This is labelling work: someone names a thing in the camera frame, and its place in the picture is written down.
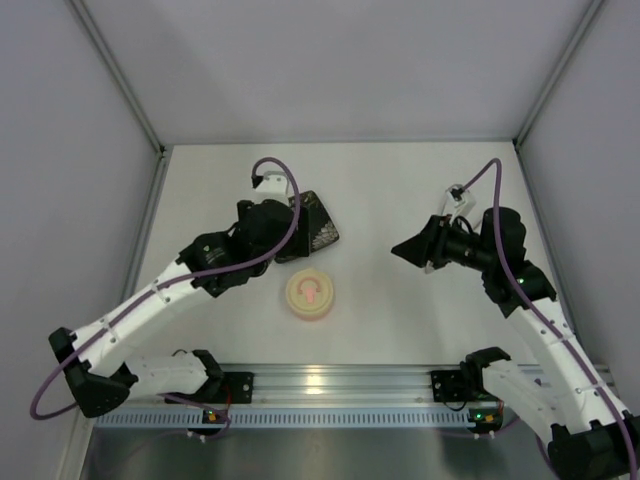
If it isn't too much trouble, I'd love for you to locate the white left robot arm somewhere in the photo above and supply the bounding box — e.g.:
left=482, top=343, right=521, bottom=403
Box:
left=49, top=196, right=302, bottom=418

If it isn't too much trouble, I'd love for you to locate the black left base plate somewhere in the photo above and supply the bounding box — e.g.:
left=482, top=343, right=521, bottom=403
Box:
left=164, top=371, right=254, bottom=404

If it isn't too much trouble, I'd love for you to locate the left aluminium frame post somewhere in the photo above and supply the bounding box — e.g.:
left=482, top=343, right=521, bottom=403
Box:
left=65, top=0, right=171, bottom=302

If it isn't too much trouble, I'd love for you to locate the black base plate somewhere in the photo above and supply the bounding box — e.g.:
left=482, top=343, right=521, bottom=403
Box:
left=164, top=371, right=254, bottom=404
left=430, top=369, right=497, bottom=403

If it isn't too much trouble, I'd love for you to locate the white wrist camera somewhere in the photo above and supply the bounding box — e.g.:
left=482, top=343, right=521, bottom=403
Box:
left=252, top=171, right=290, bottom=199
left=441, top=184, right=476, bottom=218

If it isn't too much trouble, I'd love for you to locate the aluminium frame post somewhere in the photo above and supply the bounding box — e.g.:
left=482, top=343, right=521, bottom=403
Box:
left=512, top=0, right=610, bottom=327
left=65, top=0, right=171, bottom=302

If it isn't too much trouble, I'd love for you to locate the aluminium mounting rail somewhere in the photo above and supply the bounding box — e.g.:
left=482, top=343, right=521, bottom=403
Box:
left=124, top=363, right=614, bottom=404

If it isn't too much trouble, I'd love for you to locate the right aluminium frame post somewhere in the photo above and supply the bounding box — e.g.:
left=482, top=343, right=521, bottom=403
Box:
left=512, top=0, right=610, bottom=327

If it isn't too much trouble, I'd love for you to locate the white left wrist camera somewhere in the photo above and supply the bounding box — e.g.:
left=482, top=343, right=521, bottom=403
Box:
left=252, top=171, right=290, bottom=199

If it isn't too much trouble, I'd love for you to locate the grey slotted cable duct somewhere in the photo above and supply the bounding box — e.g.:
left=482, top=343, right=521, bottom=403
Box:
left=95, top=407, right=473, bottom=429

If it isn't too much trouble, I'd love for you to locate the cream round box lid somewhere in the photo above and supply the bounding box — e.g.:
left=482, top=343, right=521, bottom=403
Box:
left=285, top=268, right=335, bottom=304

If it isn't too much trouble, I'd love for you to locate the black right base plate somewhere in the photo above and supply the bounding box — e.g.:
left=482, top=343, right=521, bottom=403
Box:
left=430, top=369, right=497, bottom=403

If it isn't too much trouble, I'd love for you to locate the black floral square plate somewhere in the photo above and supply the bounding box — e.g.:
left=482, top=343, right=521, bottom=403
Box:
left=275, top=190, right=340, bottom=264

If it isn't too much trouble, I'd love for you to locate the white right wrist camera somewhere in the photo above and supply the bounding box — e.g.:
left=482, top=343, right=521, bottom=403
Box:
left=441, top=184, right=476, bottom=218

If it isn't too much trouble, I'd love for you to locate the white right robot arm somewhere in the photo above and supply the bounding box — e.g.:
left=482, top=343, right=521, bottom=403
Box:
left=391, top=207, right=639, bottom=479

